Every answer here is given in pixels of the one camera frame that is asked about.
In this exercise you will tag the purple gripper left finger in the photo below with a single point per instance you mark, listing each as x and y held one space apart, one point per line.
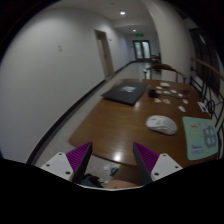
70 166

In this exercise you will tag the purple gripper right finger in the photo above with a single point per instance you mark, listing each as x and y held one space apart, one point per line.
153 166

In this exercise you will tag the white computer mouse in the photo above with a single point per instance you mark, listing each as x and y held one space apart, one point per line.
162 124

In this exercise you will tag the light green mouse pad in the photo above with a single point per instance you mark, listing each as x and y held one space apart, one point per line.
201 138

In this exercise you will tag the small white oval object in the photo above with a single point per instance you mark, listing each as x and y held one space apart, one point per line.
182 108

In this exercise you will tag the small black cup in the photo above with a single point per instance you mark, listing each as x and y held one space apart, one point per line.
152 93

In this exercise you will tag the black laptop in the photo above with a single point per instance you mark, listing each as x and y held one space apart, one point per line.
126 92

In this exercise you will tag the white card on table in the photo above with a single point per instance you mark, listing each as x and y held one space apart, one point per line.
165 85

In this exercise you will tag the wooden chair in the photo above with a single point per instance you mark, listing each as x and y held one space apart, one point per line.
165 67

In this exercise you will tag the double glass door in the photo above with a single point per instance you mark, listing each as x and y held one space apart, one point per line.
142 50

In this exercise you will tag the wooden side door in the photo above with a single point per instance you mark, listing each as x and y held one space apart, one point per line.
105 54

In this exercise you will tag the green exit sign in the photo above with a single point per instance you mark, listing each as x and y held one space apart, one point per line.
139 35

